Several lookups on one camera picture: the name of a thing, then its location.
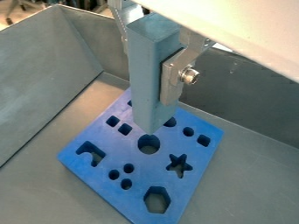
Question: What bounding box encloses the blue shape sorting board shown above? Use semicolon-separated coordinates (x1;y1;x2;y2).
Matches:
58;91;223;224

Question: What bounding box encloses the light blue rectangular block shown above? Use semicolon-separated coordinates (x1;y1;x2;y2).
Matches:
127;13;182;134

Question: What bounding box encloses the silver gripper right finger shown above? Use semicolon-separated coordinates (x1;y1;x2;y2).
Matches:
160;27;215;105

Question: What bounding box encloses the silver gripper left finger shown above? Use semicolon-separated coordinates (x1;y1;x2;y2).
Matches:
107;0;144;53

